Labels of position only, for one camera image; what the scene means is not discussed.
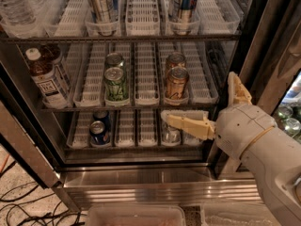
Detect stainless steel fridge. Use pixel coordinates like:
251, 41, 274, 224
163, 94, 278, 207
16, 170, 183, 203
0, 0, 300, 210

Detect left clear plastic bin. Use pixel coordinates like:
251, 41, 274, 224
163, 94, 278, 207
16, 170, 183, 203
85, 204, 186, 226

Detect tall silver can left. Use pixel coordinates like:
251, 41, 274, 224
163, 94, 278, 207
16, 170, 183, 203
88, 0, 119, 36

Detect orange soda can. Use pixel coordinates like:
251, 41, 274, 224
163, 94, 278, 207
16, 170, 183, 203
166, 52, 186, 71
166, 66, 189, 100

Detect rear orange soda can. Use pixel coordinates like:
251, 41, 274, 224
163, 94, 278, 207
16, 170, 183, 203
166, 52, 186, 71

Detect front silver can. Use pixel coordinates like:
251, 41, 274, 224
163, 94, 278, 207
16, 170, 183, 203
164, 125, 181, 143

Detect blue soda can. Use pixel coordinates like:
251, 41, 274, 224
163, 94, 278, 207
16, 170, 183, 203
89, 121, 109, 145
93, 110, 111, 130

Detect green can behind glass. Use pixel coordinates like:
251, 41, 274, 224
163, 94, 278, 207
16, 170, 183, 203
283, 118, 301, 137

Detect rear blue soda can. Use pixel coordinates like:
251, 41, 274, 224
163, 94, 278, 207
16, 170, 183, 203
93, 110, 111, 130

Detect rear green soda can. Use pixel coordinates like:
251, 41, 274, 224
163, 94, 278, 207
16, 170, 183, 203
104, 53, 125, 69

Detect tea bottle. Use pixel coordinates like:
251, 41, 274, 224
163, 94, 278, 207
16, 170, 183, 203
25, 48, 68, 108
41, 44, 71, 91

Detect front tea bottle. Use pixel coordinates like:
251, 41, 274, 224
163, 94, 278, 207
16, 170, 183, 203
25, 48, 68, 108

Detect front green soda can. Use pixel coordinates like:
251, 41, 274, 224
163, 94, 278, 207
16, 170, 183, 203
104, 67, 129, 102

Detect clear water bottle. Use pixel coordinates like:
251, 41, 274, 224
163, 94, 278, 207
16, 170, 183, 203
0, 0, 36, 25

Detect rear tea bottle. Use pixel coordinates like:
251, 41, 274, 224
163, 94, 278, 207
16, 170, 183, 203
41, 44, 71, 91

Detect open fridge door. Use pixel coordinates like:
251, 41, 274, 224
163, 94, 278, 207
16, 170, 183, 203
0, 64, 80, 212

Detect black floor cables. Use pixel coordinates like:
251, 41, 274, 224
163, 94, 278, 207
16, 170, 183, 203
0, 160, 86, 226

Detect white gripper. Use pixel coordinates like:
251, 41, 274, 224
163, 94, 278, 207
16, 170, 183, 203
161, 72, 277, 160

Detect red bull can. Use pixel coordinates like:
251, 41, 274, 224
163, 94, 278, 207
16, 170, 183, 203
168, 0, 198, 35

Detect right clear plastic bin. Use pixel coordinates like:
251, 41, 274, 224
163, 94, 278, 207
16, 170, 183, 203
200, 202, 281, 226

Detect front blue soda can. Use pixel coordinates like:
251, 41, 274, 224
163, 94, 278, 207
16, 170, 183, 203
89, 121, 109, 145

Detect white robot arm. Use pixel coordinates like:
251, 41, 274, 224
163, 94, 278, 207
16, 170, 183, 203
161, 72, 301, 226

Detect green soda can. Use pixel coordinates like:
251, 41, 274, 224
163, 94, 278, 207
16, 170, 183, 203
104, 67, 129, 102
104, 53, 125, 69

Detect front orange soda can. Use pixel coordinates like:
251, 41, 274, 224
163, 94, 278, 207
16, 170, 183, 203
166, 66, 189, 100

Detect clear plastic bin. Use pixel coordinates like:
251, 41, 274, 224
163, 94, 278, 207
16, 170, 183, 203
200, 202, 281, 226
85, 204, 186, 226

